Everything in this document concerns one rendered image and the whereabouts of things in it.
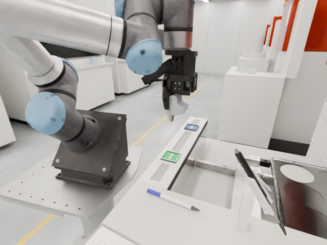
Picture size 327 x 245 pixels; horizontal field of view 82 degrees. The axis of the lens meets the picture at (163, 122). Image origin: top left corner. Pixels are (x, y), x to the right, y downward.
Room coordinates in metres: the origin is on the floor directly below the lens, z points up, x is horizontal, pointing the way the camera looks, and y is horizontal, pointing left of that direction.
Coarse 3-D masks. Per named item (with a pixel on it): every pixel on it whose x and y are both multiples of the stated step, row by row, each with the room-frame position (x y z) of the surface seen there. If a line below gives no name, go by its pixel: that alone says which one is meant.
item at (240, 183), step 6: (234, 180) 0.55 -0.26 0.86; (240, 180) 0.53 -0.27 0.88; (234, 186) 0.50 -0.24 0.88; (240, 186) 0.50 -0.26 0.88; (246, 186) 0.50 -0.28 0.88; (234, 192) 0.47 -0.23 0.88; (240, 192) 0.47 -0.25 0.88; (234, 198) 0.45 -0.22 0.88; (240, 198) 0.45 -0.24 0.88; (234, 204) 0.42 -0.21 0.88; (258, 204) 0.42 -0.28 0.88; (234, 210) 0.40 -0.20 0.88; (252, 210) 0.40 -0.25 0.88; (258, 210) 0.40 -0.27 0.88; (258, 216) 0.38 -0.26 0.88
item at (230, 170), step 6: (198, 162) 0.68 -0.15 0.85; (204, 162) 0.68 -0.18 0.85; (210, 162) 0.68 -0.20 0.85; (204, 168) 0.67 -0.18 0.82; (210, 168) 0.66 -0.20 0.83; (216, 168) 0.65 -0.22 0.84; (222, 168) 0.64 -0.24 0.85; (228, 168) 0.64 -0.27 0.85; (234, 168) 0.64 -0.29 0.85; (228, 174) 0.63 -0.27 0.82; (234, 174) 0.62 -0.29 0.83; (264, 180) 0.58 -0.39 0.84; (270, 180) 0.57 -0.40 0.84
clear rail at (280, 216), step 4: (272, 160) 0.62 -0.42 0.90; (272, 164) 0.59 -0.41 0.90; (272, 168) 0.57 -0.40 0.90; (272, 172) 0.55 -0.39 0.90; (272, 176) 0.52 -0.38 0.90; (272, 180) 0.51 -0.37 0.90; (276, 180) 0.50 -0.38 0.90; (276, 184) 0.48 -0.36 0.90; (276, 188) 0.46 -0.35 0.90; (276, 192) 0.45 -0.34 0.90; (276, 196) 0.43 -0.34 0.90; (276, 200) 0.42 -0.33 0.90; (280, 200) 0.42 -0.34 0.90; (276, 204) 0.40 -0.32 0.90; (280, 204) 0.40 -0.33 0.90; (276, 208) 0.39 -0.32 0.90; (280, 208) 0.39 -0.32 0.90; (280, 212) 0.37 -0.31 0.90; (280, 216) 0.36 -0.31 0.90; (280, 220) 0.35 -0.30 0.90; (284, 224) 0.34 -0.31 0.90
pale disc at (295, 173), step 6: (282, 168) 0.57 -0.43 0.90; (288, 168) 0.57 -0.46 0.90; (294, 168) 0.57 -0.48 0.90; (300, 168) 0.57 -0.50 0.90; (288, 174) 0.54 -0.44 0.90; (294, 174) 0.54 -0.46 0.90; (300, 174) 0.54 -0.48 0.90; (306, 174) 0.54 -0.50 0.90; (294, 180) 0.50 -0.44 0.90; (300, 180) 0.50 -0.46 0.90; (306, 180) 0.50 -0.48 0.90; (312, 180) 0.50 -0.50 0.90
